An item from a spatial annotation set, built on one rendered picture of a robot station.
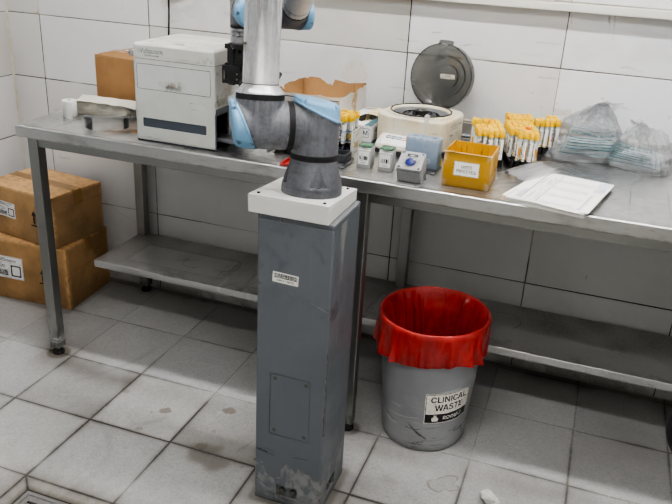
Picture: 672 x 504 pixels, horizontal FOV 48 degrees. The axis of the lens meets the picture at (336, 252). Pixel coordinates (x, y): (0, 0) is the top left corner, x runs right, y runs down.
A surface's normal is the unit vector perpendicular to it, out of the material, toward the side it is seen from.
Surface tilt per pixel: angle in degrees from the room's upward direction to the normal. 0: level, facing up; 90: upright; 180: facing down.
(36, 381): 0
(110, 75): 88
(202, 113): 90
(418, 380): 94
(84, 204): 89
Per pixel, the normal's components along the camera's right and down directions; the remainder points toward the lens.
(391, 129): -0.48, 0.33
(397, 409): -0.69, 0.32
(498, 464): 0.05, -0.92
